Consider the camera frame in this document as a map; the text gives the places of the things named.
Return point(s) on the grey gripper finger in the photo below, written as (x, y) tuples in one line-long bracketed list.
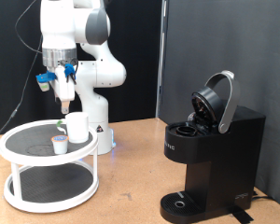
[(65, 106)]

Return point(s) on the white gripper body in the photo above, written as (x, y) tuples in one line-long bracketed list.
[(65, 88)]

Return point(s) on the white ceramic mug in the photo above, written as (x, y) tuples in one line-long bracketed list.
[(77, 128)]

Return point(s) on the white coffee pod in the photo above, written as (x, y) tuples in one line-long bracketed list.
[(60, 145)]

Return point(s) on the black Keurig coffee machine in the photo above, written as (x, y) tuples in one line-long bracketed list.
[(227, 155)]

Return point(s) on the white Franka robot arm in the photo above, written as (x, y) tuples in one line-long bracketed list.
[(96, 74)]

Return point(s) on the white two-tier turntable rack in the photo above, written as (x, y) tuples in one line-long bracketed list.
[(37, 140)]

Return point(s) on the black fabric backdrop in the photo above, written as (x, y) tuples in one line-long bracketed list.
[(3, 62)]

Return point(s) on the grey vertical metal pole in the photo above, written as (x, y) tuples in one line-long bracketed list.
[(160, 77)]

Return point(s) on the grey fabric backdrop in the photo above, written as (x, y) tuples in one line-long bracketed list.
[(264, 62)]

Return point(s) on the blue mounted wrist camera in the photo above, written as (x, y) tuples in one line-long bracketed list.
[(45, 79)]

